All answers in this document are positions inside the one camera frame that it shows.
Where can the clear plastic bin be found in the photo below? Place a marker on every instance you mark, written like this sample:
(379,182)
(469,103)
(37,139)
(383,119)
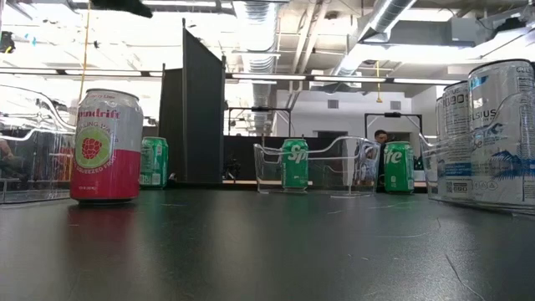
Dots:
(347,175)
(430,175)
(37,184)

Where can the black metal frame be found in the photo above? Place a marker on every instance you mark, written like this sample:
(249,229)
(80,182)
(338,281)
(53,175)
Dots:
(393,114)

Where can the black hanging device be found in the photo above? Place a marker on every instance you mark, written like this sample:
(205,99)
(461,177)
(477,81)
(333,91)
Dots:
(6,42)

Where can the person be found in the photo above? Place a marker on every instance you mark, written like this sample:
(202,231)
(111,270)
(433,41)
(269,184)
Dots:
(380,136)

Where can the red white Spindrift can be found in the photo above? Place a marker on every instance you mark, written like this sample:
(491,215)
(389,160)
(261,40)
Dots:
(106,175)

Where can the silver ventilation duct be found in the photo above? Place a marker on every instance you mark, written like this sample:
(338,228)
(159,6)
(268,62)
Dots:
(376,25)
(257,42)

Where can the ceiling light strip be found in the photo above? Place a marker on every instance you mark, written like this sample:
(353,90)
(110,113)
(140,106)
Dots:
(349,79)
(426,81)
(104,72)
(267,77)

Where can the green Sprite can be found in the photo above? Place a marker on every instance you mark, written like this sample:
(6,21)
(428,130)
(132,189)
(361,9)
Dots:
(294,167)
(155,161)
(399,167)

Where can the grey wall vent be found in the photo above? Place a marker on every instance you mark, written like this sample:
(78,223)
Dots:
(332,104)
(395,105)

